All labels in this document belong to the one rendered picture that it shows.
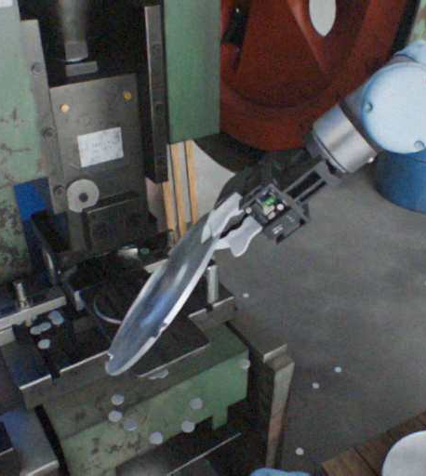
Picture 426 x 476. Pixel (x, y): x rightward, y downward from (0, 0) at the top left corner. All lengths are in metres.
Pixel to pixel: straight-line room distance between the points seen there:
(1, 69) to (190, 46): 0.28
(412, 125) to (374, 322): 1.71
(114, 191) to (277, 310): 1.35
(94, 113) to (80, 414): 0.51
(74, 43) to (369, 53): 0.43
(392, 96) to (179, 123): 0.44
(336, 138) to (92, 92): 0.38
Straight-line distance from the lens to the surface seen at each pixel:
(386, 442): 1.32
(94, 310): 0.94
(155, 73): 0.80
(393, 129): 0.47
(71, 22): 0.81
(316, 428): 1.75
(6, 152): 0.74
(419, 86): 0.47
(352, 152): 0.59
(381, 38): 0.78
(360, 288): 2.29
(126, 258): 1.06
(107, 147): 0.84
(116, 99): 0.82
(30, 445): 0.95
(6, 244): 1.16
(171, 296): 0.71
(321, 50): 0.92
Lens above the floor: 1.39
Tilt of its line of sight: 33 degrees down
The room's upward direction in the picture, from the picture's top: straight up
